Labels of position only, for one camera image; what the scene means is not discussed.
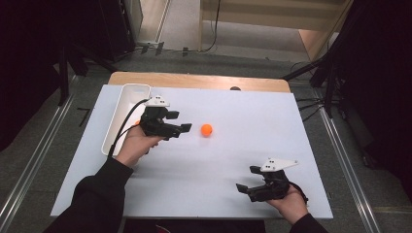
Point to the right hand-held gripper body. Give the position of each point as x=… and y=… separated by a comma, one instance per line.
x=272, y=187

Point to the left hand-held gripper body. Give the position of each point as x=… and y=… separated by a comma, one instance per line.
x=155, y=124

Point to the white rectangular container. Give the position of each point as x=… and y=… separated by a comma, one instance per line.
x=136, y=92

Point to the person's right hand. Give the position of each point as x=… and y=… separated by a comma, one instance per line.
x=290, y=205

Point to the person's left hand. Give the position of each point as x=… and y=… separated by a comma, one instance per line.
x=136, y=145

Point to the white board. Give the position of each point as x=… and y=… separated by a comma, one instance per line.
x=226, y=168

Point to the wooden table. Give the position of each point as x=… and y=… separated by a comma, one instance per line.
x=194, y=81

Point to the black metal stand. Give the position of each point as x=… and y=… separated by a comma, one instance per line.
x=64, y=74

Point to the dark cabinet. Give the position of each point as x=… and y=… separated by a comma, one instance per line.
x=115, y=26

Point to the black tripod stand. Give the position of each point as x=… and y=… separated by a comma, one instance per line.
x=328, y=84

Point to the beige wooden panel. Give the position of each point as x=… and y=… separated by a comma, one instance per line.
x=275, y=14

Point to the dark curtain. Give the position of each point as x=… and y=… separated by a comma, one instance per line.
x=382, y=81
x=22, y=64

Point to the metal floor rail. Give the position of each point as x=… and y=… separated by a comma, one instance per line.
x=348, y=168
x=35, y=155

